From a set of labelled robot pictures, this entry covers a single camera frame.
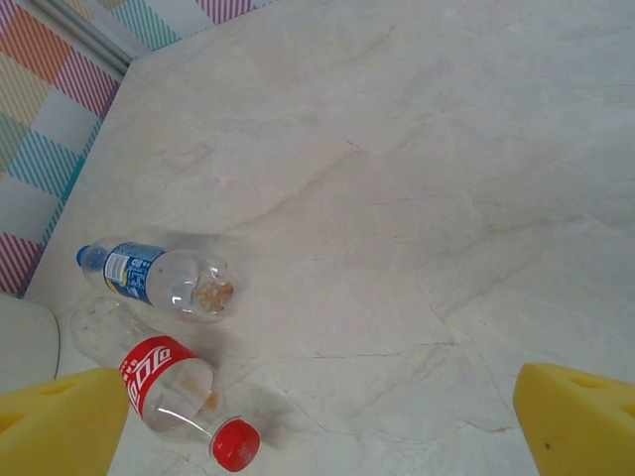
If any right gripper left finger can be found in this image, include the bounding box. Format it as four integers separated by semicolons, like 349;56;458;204
0;366;131;476

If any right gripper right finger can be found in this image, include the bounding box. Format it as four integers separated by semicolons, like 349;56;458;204
513;362;635;476

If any white waste bin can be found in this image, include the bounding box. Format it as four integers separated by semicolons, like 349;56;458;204
0;295;62;394

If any red-label cola bottle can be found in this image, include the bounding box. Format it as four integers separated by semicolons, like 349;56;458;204
68;296;262;472

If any blue-cap blue-label clear bottle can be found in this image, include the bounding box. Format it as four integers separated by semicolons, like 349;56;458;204
75;237;237;326

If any aluminium frame post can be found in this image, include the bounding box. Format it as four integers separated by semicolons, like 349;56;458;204
29;0;136;76

